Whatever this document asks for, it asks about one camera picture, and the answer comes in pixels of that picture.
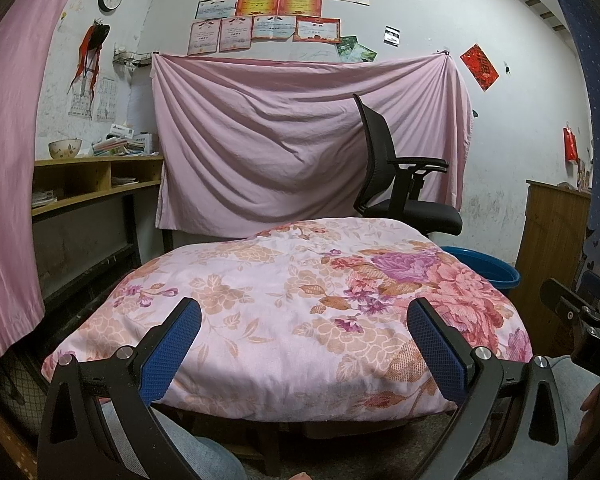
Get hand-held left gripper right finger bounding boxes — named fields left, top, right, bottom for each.
left=405, top=297, right=571, bottom=480

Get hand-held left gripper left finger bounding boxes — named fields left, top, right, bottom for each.
left=36, top=297, right=203, bottom=480

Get blue plastic basin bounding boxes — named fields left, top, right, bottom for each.
left=437, top=246, right=522, bottom=298

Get person's right hand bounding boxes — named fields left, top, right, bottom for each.
left=574, top=380, right=600, bottom=447

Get person's right leg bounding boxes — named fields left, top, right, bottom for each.
left=490, top=355, right=600, bottom=480

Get person's leg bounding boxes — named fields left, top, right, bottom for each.
left=490, top=355, right=600, bottom=480
left=100, top=400, right=248, bottom=480

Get wooden cabinet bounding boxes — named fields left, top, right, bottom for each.
left=515, top=179, right=592, bottom=356

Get person's left leg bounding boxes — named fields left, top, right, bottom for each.
left=100, top=400, right=248, bottom=480

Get black office chair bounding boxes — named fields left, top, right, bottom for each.
left=352, top=93, right=463, bottom=237

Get red hanging packet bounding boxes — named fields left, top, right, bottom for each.
left=562, top=127, right=579, bottom=162

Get wooden desk with shelf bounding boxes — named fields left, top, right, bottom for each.
left=31, top=155, right=165, bottom=311

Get stack of books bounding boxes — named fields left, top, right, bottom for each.
left=91, top=122, right=160, bottom=157

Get pink hanging sheet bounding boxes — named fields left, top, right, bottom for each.
left=150, top=51, right=475, bottom=233

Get floral ceramic bowl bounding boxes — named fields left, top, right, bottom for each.
left=48, top=139, right=83, bottom=160

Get pink curtain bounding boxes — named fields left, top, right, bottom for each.
left=0, top=0, right=93, bottom=368

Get red square paper decoration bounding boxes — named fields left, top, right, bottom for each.
left=460, top=44, right=500, bottom=92

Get red hanging ornament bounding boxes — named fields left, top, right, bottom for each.
left=69, top=19, right=112, bottom=96

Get paper wall calendar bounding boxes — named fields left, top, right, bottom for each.
left=69, top=94, right=94, bottom=120
left=94, top=78, right=119, bottom=122

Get wire wall rack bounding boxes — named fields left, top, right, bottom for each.
left=112, top=46, right=153, bottom=67

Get group of wall certificates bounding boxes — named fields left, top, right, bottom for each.
left=187, top=0, right=371, bottom=56

